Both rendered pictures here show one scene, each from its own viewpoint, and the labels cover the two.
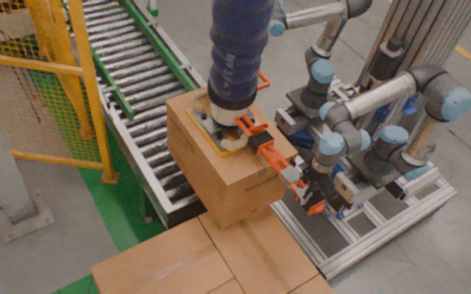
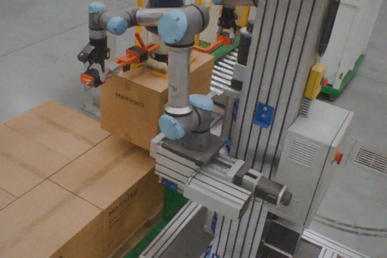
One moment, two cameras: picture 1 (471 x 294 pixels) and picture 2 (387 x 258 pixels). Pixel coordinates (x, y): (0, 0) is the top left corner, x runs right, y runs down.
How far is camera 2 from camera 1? 2.38 m
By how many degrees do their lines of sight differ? 52
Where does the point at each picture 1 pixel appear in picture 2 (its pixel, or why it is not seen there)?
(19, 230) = (89, 108)
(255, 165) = (129, 76)
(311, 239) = (167, 243)
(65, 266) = not seen: hidden behind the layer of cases
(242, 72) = not seen: outside the picture
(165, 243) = (84, 122)
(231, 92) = not seen: hidden behind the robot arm
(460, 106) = (166, 22)
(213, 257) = (84, 146)
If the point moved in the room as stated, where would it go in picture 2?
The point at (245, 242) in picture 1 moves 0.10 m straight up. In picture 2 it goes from (108, 159) to (108, 145)
